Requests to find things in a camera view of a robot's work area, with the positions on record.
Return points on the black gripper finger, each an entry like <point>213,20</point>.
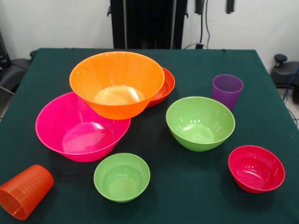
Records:
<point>198,6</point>
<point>230,5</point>

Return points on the purple cup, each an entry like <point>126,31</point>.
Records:
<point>226,93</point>

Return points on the red-orange bowl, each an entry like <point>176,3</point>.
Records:
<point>167,88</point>

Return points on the large orange bowl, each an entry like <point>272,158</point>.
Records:
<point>112,72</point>

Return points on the large green bowl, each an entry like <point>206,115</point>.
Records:
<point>198,126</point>

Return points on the large pink bowl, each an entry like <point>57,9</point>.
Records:
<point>70,130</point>

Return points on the small green bowl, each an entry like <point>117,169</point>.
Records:
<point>121,182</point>

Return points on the red-orange cup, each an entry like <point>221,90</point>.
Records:
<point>25,189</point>

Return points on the small pink bowl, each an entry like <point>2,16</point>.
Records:
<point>255,170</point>

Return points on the dark green table cloth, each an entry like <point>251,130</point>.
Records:
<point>163,210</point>

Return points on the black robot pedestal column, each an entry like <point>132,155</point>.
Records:
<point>149,23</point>

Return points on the black pedestal leg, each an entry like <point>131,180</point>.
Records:
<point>283,74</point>
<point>14,72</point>

